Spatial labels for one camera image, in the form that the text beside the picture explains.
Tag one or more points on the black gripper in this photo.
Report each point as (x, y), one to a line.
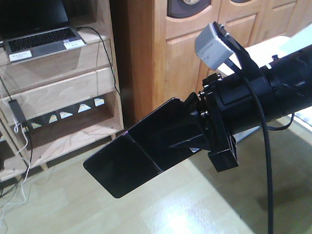
(233, 106)

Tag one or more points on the black smartphone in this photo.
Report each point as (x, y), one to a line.
(140, 153)

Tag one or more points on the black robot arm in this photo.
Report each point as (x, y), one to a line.
(284, 85)

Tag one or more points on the light wooden desk shelf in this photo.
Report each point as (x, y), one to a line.
(56, 104)

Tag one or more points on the wooden wardrobe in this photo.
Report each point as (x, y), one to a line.
(155, 43)

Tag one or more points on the silver laptop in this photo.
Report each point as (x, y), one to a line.
(36, 28)

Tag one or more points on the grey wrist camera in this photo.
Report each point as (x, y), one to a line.
(210, 48)

